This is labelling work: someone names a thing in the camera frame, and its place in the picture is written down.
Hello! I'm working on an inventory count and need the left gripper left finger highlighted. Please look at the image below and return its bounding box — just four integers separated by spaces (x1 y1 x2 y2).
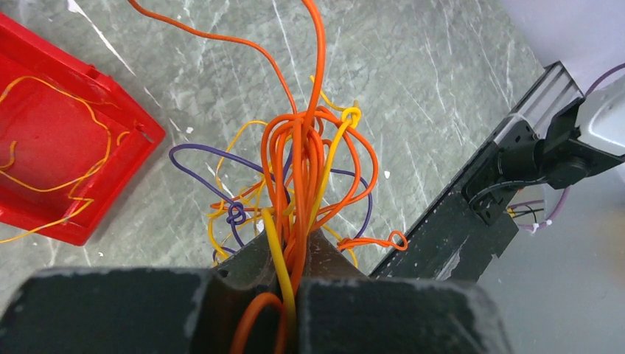
1 235 278 353

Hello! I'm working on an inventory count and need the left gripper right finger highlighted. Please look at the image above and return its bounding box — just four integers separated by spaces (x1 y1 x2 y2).
296 230 513 353

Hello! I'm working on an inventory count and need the purple cable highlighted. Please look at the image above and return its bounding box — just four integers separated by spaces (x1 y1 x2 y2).
169 142 374 263

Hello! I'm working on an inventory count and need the orange cable bundle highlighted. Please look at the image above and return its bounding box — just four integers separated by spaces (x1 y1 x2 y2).
128 0 409 354

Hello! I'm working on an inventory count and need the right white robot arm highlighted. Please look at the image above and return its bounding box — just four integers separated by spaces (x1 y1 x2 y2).
463 77 624 225

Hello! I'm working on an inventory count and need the left red plastic bin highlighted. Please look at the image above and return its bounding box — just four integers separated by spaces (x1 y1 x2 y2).
1 15 165 246

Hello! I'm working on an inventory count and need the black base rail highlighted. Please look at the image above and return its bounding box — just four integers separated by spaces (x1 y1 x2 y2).
370 62 583 281

